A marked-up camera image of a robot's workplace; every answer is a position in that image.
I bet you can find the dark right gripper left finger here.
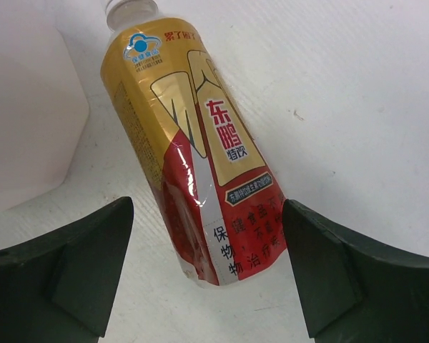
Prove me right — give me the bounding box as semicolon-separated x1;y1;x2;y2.
0;197;134;342

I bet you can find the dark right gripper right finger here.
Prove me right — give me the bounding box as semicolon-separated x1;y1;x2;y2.
282;200;429;342

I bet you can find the red gold labelled bottle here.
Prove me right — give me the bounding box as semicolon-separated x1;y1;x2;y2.
101;1;286;286

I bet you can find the white octagonal plastic bin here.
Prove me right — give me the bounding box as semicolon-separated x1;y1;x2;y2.
0;21;89;212

